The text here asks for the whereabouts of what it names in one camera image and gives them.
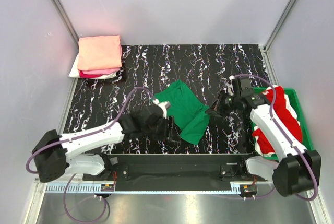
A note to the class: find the aluminium frame rail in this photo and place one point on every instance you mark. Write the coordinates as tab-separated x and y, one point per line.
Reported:
165	178

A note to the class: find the green t shirt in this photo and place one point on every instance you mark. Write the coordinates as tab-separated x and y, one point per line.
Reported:
189	113

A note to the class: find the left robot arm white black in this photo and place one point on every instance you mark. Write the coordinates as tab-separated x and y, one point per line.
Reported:
56	155

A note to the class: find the folded peach t shirt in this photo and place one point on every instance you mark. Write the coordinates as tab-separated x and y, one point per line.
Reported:
98	53

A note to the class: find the folded pink t shirt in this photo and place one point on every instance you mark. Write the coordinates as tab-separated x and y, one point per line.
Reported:
102	73

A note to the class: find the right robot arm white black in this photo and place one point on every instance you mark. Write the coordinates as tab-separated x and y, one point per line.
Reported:
297	169

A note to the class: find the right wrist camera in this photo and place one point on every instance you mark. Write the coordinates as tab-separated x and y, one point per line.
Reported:
239	87

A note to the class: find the green plastic bin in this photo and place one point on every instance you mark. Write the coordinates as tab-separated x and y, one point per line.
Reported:
293	105

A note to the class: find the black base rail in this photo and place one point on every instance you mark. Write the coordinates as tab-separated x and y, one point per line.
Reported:
171	158

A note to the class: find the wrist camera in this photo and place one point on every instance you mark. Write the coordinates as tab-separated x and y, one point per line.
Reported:
164	106
239	87

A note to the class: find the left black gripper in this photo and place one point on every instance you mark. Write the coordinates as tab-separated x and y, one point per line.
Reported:
166	132

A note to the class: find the red white t shirt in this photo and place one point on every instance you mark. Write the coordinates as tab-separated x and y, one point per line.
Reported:
287	115

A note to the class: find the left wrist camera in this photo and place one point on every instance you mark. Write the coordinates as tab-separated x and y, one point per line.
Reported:
164	106

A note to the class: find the folded white t shirt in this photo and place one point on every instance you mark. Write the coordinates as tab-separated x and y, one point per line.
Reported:
75	73

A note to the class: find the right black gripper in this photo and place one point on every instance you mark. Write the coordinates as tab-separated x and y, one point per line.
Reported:
216	110

